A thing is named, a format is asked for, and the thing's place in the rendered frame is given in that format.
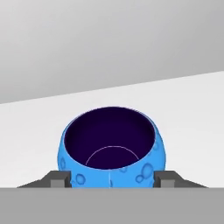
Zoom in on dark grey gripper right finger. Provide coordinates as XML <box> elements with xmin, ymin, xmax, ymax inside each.
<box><xmin>152</xmin><ymin>170</ymin><xmax>209</xmax><ymax>189</ymax></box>

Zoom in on blue round mug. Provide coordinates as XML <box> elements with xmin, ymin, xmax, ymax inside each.
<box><xmin>57</xmin><ymin>106</ymin><xmax>166</xmax><ymax>189</ymax></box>

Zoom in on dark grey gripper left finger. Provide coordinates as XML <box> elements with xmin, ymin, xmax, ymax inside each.
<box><xmin>16</xmin><ymin>170</ymin><xmax>73</xmax><ymax>189</ymax></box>

